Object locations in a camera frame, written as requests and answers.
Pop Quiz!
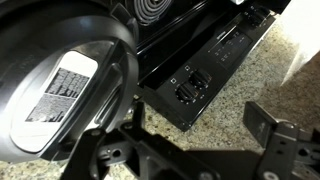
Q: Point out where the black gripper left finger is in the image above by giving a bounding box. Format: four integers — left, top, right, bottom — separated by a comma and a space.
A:
59, 101, 222, 180

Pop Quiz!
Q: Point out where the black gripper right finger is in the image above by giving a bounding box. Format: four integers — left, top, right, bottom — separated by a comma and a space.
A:
242, 101, 320, 180

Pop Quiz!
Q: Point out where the black pressure cooker lid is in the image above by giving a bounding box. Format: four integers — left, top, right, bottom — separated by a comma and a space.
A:
0, 0, 140, 165

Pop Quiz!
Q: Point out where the black stove knob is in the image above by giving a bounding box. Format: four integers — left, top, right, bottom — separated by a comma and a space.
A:
174, 81, 201, 105
188, 69, 213, 90
244, 2, 272, 28

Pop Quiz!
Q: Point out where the black stove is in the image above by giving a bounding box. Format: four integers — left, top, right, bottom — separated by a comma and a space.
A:
109, 0, 292, 133

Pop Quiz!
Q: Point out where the coil stove burner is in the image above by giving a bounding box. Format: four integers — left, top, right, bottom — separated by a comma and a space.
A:
132, 0, 175, 27

